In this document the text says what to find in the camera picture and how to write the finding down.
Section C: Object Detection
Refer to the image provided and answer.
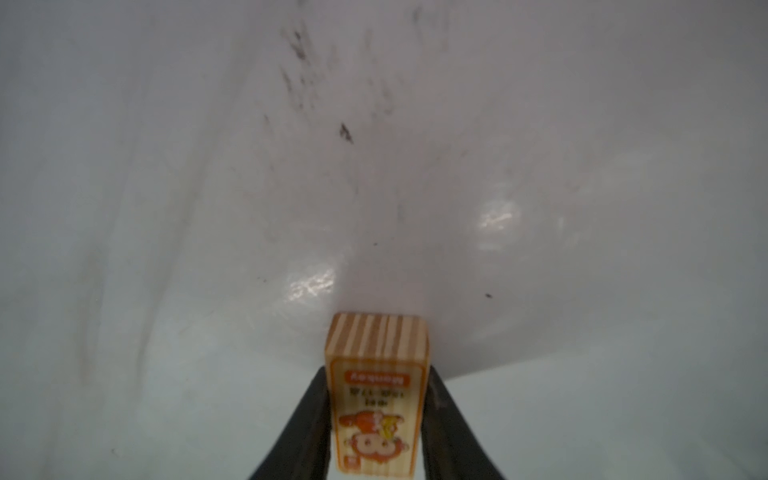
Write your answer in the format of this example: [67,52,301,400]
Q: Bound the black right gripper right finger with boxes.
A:
[421,366,504,480]

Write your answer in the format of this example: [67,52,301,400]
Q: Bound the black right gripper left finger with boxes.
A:
[249,367,332,480]

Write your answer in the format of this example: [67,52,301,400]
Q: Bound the printed wood block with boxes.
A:
[325,312,430,479]

